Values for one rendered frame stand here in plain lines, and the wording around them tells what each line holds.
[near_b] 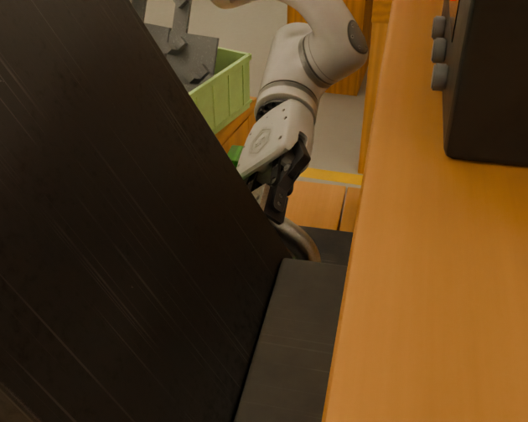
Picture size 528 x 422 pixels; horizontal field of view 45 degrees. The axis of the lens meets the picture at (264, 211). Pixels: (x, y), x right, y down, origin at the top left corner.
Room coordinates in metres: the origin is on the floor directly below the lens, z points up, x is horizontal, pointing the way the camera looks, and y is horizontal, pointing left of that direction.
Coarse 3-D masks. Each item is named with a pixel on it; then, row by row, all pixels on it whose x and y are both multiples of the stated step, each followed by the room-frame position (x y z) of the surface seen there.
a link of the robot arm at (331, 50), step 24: (216, 0) 0.87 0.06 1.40; (240, 0) 0.86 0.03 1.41; (288, 0) 0.82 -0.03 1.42; (312, 0) 0.81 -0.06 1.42; (336, 0) 0.83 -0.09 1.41; (312, 24) 0.81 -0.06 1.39; (336, 24) 0.80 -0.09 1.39; (312, 48) 0.81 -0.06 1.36; (336, 48) 0.79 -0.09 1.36; (360, 48) 0.80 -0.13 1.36; (336, 72) 0.80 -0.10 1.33
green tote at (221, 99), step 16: (224, 48) 1.84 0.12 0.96; (224, 64) 1.83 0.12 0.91; (240, 64) 1.74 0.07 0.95; (208, 80) 1.60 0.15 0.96; (224, 80) 1.67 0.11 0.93; (240, 80) 1.74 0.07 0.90; (192, 96) 1.52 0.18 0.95; (208, 96) 1.59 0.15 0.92; (224, 96) 1.66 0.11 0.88; (240, 96) 1.74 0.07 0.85; (208, 112) 1.59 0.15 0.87; (224, 112) 1.66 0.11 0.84; (240, 112) 1.74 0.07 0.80
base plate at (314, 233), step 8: (312, 232) 1.01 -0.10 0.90; (320, 232) 1.01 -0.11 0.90; (328, 232) 1.01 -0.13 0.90; (336, 232) 1.01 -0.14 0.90; (344, 232) 1.01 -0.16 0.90; (352, 232) 1.01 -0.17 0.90; (320, 240) 0.99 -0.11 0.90; (328, 240) 0.99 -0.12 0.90; (336, 240) 0.99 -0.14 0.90; (344, 240) 0.99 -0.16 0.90; (320, 248) 0.96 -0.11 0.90; (328, 248) 0.96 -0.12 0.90; (336, 248) 0.96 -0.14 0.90; (344, 248) 0.96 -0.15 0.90; (320, 256) 0.94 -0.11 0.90; (328, 256) 0.94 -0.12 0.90; (336, 256) 0.94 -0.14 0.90; (344, 256) 0.94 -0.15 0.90; (336, 264) 0.92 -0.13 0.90; (344, 264) 0.92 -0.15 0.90
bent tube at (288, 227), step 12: (252, 192) 0.63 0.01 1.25; (264, 192) 0.62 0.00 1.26; (264, 204) 0.60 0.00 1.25; (276, 228) 0.61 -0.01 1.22; (288, 228) 0.61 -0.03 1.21; (300, 228) 0.62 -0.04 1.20; (288, 240) 0.61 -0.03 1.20; (300, 240) 0.61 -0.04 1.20; (312, 240) 0.62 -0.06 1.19; (300, 252) 0.61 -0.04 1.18; (312, 252) 0.61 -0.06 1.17
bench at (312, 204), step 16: (304, 192) 1.19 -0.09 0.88; (320, 192) 1.19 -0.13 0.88; (336, 192) 1.19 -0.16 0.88; (352, 192) 1.19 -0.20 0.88; (288, 208) 1.12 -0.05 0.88; (304, 208) 1.12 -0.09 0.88; (320, 208) 1.12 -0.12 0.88; (336, 208) 1.12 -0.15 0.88; (352, 208) 1.12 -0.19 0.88; (304, 224) 1.07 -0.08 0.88; (320, 224) 1.07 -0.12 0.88; (336, 224) 1.07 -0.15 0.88; (352, 224) 1.07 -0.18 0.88
